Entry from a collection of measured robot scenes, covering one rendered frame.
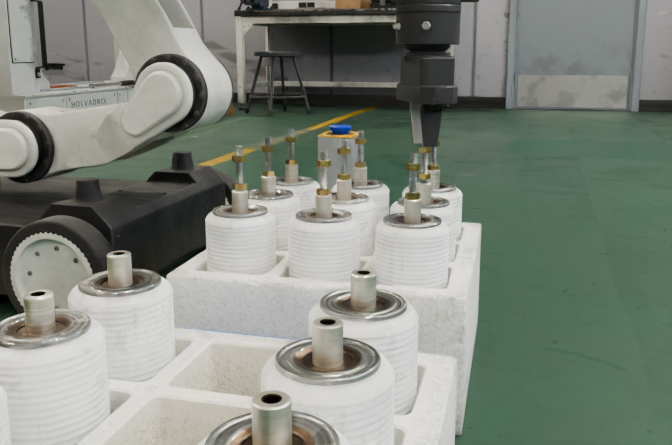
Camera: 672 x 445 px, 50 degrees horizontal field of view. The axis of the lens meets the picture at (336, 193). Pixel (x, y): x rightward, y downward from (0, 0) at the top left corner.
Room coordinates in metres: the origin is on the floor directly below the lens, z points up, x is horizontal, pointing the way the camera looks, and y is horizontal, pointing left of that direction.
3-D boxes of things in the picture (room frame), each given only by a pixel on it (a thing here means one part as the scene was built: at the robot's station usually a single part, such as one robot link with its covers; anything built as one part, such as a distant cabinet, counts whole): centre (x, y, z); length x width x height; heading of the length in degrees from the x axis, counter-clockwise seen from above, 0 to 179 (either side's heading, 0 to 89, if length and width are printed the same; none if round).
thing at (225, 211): (0.96, 0.13, 0.25); 0.08 x 0.08 x 0.01
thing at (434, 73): (1.02, -0.12, 0.46); 0.13 x 0.10 x 0.12; 16
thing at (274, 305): (1.05, -0.01, 0.09); 0.39 x 0.39 x 0.18; 76
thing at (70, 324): (0.54, 0.23, 0.25); 0.08 x 0.08 x 0.01
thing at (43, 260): (1.15, 0.46, 0.10); 0.20 x 0.05 x 0.20; 74
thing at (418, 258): (0.91, -0.10, 0.16); 0.10 x 0.10 x 0.18
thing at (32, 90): (4.07, 1.47, 0.45); 1.51 x 0.57 x 0.74; 164
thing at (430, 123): (1.00, -0.13, 0.37); 0.03 x 0.02 x 0.06; 106
